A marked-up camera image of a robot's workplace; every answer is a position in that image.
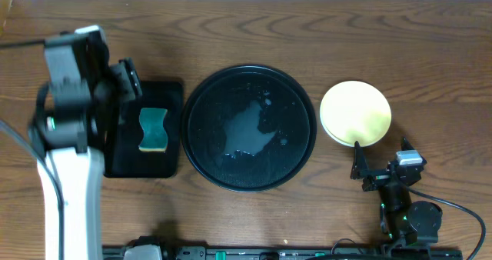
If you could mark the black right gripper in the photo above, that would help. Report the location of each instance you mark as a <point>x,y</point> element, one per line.
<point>359,166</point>

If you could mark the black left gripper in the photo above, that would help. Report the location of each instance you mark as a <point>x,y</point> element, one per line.
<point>128,78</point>

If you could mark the yellow plate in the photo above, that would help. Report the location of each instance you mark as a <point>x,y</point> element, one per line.
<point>356,111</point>

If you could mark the green yellow sponge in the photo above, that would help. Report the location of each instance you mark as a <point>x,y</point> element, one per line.
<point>155,137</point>

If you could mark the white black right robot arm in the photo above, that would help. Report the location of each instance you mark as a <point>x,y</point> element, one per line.
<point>412,226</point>

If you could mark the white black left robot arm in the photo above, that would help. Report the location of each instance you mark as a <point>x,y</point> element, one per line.
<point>84,126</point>

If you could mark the rectangular black tray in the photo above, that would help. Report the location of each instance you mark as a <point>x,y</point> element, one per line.
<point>153,164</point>

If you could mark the round black tray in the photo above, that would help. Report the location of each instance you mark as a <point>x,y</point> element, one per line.
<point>248,128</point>

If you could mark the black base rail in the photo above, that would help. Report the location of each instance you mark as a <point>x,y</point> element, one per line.
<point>148,247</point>

